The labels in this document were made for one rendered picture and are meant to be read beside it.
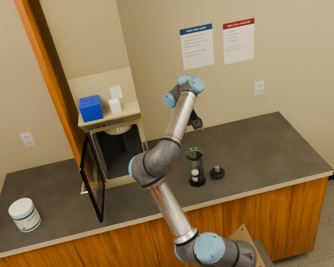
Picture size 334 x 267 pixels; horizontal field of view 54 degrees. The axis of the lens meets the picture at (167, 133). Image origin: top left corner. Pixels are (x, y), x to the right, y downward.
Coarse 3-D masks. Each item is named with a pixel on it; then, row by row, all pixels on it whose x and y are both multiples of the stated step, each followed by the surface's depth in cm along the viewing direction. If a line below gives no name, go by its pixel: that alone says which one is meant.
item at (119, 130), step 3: (123, 126) 188; (126, 126) 189; (129, 126) 191; (111, 129) 188; (114, 129) 188; (117, 129) 187; (120, 129) 188; (123, 129) 188; (126, 129) 189; (108, 132) 190; (111, 132) 188; (114, 132) 188; (117, 132) 188; (120, 132) 188; (123, 132) 188
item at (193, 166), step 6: (192, 150) 193; (198, 150) 192; (186, 156) 188; (192, 156) 196; (198, 156) 195; (192, 162) 187; (198, 162) 187; (192, 168) 190; (198, 168) 190; (192, 174) 193; (198, 174) 193; (204, 174) 198; (192, 180) 197; (198, 180) 195
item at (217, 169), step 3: (213, 168) 204; (216, 168) 200; (219, 168) 203; (222, 168) 203; (210, 171) 203; (213, 171) 202; (216, 171) 201; (219, 171) 201; (222, 171) 201; (210, 174) 202; (213, 174) 200; (216, 174) 200; (219, 174) 199; (222, 174) 200; (216, 177) 201; (219, 177) 201
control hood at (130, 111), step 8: (128, 104) 175; (136, 104) 174; (104, 112) 172; (120, 112) 170; (128, 112) 168; (136, 112) 168; (80, 120) 169; (96, 120) 166; (104, 120) 167; (112, 120) 170; (128, 120) 178; (96, 128) 179
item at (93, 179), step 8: (88, 144) 179; (88, 152) 176; (88, 160) 173; (80, 168) 156; (88, 168) 170; (96, 168) 189; (88, 176) 167; (96, 176) 186; (96, 184) 182; (88, 192) 164; (96, 192) 179; (96, 200) 176
